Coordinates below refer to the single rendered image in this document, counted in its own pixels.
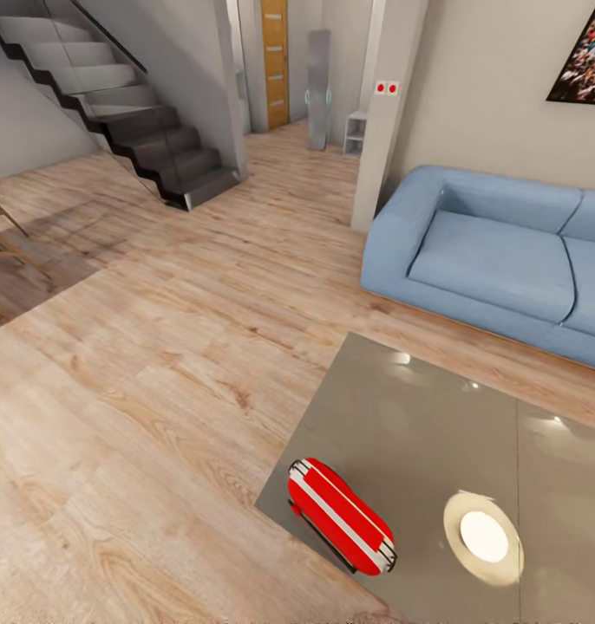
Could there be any radio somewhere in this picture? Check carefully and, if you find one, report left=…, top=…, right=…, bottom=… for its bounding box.
left=288, top=458, right=397, bottom=575

